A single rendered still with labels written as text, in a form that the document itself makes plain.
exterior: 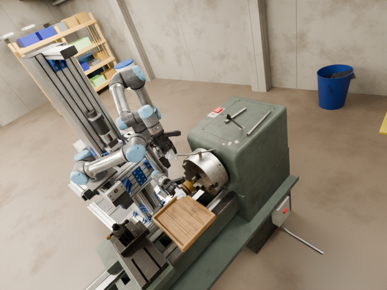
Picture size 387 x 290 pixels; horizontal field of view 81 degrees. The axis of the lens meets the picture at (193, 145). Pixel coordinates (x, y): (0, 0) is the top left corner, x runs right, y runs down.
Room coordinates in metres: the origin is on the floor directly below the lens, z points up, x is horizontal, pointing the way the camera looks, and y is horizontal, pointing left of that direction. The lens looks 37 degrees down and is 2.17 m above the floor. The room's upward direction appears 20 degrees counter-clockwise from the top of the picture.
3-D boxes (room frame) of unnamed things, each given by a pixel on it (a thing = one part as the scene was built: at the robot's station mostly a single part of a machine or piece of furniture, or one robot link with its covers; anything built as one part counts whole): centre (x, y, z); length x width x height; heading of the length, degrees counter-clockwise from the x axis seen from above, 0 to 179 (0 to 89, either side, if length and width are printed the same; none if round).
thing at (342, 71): (2.66, -2.20, 0.28); 0.49 x 0.45 x 0.57; 40
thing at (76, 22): (7.01, 2.33, 1.03); 2.21 x 0.60 x 2.06; 127
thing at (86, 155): (1.41, 0.77, 1.33); 0.13 x 0.12 x 0.14; 175
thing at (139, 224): (0.89, 0.56, 1.00); 0.20 x 0.10 x 0.05; 120
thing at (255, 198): (1.34, -0.34, 0.43); 0.60 x 0.48 x 0.86; 120
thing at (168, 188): (1.10, 0.25, 1.08); 0.12 x 0.09 x 0.08; 29
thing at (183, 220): (0.98, 0.24, 0.89); 0.36 x 0.30 x 0.04; 30
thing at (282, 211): (0.98, -0.61, 0.22); 0.42 x 0.18 x 0.44; 30
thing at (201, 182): (1.01, 0.02, 1.08); 0.12 x 0.11 x 0.05; 30
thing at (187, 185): (1.05, 0.13, 1.08); 0.09 x 0.09 x 0.09; 30
